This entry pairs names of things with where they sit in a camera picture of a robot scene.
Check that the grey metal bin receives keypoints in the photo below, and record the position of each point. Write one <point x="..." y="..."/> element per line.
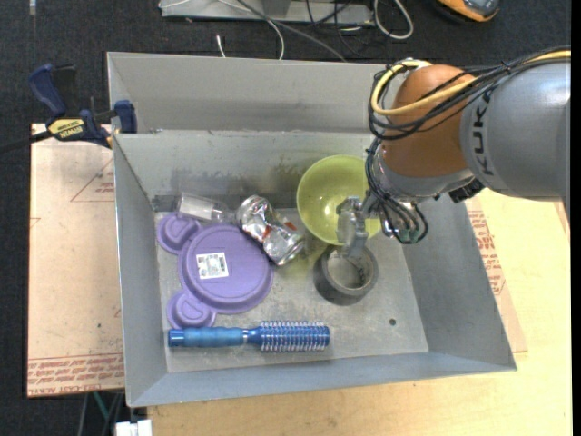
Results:
<point x="272" y="325"/>

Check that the brown cardboard board red print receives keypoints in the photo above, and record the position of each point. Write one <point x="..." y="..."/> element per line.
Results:
<point x="68" y="266"/>

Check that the clear plastic cup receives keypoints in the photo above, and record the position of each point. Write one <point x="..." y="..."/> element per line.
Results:
<point x="199" y="207"/>

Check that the black tape roll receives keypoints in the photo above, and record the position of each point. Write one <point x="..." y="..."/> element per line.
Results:
<point x="327" y="289"/>

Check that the purple mouse-shaped plate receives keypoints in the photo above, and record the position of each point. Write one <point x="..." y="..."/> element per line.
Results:
<point x="227" y="284"/>

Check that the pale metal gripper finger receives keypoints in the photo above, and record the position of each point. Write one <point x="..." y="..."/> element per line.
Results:
<point x="359" y="242"/>
<point x="347" y="225"/>

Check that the yellow-green plastic bowl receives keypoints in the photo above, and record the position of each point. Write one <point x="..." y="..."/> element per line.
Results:
<point x="322" y="193"/>

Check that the blue round hairbrush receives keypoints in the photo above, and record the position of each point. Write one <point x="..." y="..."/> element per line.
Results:
<point x="218" y="336"/>

